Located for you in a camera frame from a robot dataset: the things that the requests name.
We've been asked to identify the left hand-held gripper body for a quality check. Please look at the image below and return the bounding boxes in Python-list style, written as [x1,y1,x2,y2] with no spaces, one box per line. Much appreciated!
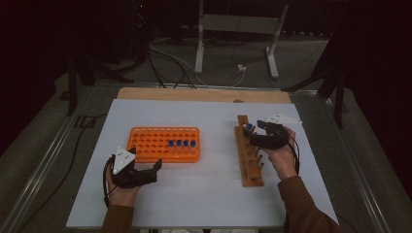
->
[111,146,159,189]

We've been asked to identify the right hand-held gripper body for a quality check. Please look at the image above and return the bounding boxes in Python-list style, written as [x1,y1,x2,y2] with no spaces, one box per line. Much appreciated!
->
[256,112,303,150]

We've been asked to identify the orange plastic tube rack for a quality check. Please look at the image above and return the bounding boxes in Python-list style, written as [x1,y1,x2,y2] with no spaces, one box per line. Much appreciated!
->
[125,126,201,164]

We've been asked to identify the wooden tube rack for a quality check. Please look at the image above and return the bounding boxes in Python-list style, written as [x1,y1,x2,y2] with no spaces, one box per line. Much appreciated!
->
[234,115,266,188]

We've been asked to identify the person's left hand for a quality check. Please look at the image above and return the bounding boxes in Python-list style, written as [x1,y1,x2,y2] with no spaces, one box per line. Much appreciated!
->
[106,164,143,208]

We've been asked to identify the person's right hand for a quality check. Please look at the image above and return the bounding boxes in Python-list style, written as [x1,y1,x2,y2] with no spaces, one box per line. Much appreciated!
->
[267,125,299,182]

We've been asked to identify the white board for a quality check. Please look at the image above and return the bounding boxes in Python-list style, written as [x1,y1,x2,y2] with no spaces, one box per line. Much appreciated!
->
[65,98,339,229]

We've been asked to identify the black tripod stand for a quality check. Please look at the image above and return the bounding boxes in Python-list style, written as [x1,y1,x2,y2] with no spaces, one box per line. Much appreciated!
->
[65,48,135,117]
[281,32,348,129]

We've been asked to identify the grey metal stand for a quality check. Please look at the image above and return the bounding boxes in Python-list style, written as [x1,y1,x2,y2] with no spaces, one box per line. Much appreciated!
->
[193,0,290,80]

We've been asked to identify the black equipment stand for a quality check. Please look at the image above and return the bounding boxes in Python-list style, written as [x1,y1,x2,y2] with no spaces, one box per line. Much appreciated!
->
[127,0,154,66]

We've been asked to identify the right hand-held gripper cable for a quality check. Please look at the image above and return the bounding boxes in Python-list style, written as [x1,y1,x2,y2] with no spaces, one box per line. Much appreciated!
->
[286,134,301,176]

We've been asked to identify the hand-held gripper cable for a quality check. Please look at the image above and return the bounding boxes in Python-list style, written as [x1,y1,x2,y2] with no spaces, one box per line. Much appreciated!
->
[286,134,301,176]
[102,154,117,209]

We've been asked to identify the left hand-held gripper cable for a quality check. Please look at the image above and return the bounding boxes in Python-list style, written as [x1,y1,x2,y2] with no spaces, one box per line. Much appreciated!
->
[102,154,117,209]

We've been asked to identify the white cable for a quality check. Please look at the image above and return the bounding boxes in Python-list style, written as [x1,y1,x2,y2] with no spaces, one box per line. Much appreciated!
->
[149,43,246,88]

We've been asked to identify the black floor cable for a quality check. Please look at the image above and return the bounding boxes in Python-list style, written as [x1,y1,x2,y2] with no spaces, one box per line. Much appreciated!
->
[17,113,109,233]

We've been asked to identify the aluminium rail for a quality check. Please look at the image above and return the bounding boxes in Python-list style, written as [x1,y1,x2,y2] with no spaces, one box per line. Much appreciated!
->
[319,96,394,233]
[93,81,320,95]
[0,85,94,233]

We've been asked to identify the bundle of black cables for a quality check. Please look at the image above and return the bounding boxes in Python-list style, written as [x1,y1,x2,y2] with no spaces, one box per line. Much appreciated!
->
[146,48,197,90]

